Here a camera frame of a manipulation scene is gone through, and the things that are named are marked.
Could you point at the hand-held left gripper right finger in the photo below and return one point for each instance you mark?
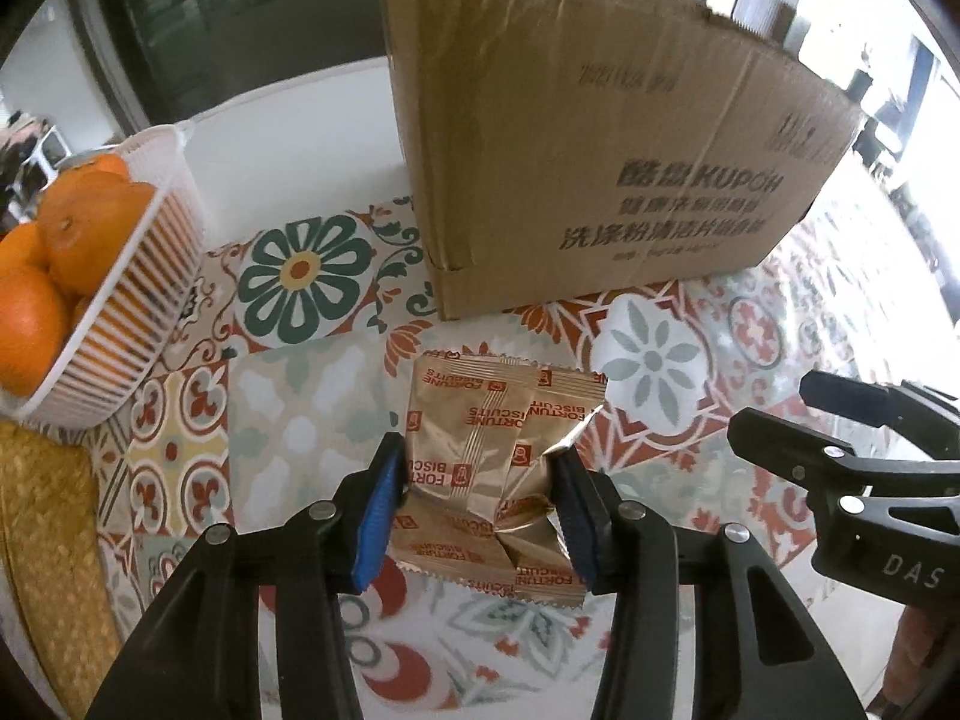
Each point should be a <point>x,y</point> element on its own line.
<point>574,517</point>

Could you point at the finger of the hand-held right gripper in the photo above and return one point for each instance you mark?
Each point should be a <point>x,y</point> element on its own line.
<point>795,446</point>
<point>847,386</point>

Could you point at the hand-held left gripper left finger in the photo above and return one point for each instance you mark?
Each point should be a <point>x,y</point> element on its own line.
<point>379,510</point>

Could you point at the red and green plush toy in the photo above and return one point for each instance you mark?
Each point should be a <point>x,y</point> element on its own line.
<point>480,457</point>

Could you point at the brown cardboard box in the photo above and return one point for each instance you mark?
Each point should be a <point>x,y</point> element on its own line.
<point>600,135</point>

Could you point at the person's right hand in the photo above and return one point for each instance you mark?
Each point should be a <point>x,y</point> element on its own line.
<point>915,660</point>

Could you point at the floral patterned table mat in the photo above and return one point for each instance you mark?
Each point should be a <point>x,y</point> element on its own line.
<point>300,390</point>

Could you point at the white slatted plastic basket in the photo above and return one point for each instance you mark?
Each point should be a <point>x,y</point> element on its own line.
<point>120,330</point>

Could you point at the yellow woven mat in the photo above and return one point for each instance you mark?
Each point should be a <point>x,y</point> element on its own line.
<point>52,562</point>

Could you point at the orange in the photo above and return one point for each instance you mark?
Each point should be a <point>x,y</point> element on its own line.
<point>105,165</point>
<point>21,247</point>
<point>94,232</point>
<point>26,326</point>

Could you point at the white chair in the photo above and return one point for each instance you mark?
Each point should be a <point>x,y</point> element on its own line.
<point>37,150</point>

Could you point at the dark glass door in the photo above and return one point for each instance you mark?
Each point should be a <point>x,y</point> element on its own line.
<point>262,22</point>

